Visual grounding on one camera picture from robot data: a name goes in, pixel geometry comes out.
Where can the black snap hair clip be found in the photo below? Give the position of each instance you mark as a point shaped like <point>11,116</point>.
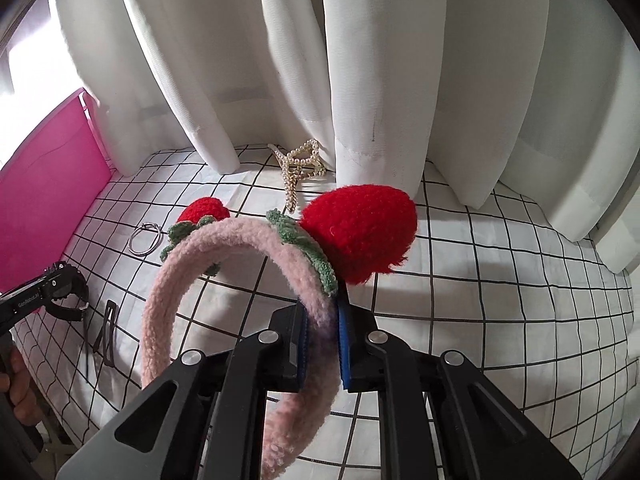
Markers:
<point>111,315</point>

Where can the white curtain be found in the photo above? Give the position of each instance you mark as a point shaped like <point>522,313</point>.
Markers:
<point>400,60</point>

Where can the person's left hand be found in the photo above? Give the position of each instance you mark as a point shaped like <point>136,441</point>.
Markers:
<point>25,390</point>

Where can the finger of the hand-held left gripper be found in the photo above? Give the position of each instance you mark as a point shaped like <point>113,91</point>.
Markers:
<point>30,296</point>

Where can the pink plastic basin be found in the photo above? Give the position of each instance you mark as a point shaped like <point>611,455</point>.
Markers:
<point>45,185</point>

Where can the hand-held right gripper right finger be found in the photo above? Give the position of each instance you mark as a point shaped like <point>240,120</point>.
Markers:
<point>344,352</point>

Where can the pink fluffy strawberry headband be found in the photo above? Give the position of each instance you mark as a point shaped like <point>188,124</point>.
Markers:
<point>165,280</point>

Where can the black wristwatch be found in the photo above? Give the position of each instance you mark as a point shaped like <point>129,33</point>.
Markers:
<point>70,312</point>

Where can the thin black bobby pin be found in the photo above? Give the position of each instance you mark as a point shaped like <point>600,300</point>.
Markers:
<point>90,355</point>

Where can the pearl hair claw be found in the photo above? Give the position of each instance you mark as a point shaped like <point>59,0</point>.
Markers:
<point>292,180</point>

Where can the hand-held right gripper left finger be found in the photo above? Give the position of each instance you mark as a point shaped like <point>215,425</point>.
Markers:
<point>299,347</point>

